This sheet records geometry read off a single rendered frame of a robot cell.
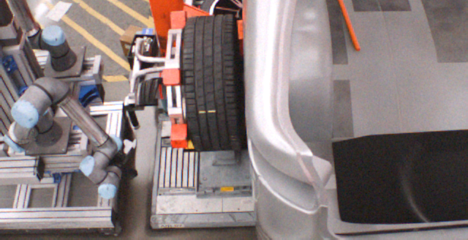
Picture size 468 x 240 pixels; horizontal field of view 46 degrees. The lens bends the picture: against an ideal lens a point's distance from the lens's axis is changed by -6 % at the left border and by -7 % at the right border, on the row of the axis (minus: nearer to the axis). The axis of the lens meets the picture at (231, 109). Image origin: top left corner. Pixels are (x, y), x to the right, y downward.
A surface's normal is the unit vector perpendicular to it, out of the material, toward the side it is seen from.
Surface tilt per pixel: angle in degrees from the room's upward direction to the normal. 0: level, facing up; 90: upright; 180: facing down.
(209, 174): 0
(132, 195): 0
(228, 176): 0
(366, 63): 22
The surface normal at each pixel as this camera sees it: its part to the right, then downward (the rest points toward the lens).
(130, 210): -0.07, -0.61
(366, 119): -0.07, -0.32
